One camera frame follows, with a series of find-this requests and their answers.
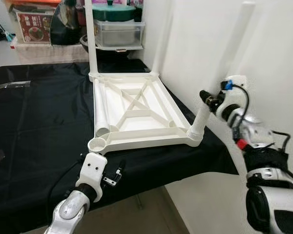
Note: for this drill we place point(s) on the white plastic table top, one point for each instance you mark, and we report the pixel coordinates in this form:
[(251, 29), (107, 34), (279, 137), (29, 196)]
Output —
[(136, 112)]

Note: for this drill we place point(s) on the black table cloth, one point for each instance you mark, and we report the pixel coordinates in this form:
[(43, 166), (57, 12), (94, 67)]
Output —
[(39, 126)]

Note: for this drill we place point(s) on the clear plastic container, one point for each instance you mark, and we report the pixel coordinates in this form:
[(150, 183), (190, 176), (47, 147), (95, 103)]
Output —
[(119, 34)]

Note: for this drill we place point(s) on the green pot with lid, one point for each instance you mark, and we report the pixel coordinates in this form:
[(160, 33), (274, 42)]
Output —
[(115, 12)]

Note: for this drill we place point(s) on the black wok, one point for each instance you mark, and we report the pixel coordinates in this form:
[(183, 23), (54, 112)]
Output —
[(85, 45)]

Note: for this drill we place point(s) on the beige patterned cloth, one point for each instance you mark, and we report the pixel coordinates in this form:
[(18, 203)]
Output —
[(49, 53)]

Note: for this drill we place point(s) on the clear tape strip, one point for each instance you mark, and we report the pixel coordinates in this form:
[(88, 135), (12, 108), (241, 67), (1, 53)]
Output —
[(10, 85)]

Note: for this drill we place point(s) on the black plastic bag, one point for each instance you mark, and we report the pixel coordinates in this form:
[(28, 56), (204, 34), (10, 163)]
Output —
[(66, 24)]

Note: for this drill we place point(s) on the red printed food box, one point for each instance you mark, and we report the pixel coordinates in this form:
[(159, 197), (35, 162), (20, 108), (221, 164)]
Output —
[(34, 27)]

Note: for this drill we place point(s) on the clear storage box orange lid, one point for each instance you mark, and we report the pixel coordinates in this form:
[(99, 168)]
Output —
[(10, 12)]

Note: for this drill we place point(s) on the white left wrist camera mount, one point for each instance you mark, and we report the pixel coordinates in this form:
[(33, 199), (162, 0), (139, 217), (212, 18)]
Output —
[(92, 168)]

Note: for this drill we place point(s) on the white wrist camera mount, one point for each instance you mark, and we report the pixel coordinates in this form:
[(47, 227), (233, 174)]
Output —
[(237, 83), (92, 168)]

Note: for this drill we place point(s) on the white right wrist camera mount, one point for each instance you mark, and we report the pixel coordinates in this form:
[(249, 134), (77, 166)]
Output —
[(237, 83)]

